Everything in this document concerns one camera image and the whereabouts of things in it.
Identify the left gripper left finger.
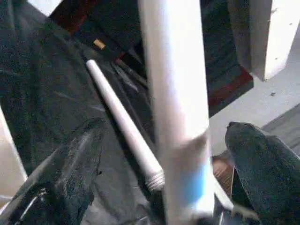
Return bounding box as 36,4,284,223
0,117,107,225

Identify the black work mat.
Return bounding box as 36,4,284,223
0,0,254,225

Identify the white plastic table leg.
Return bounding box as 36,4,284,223
86,60,165,192
138,0,216,225

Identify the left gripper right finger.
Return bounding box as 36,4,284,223
225,122,300,225

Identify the brown wicker stool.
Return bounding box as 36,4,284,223
211,157,235,197

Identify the white plastic table top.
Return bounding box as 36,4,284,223
0,108,28,200

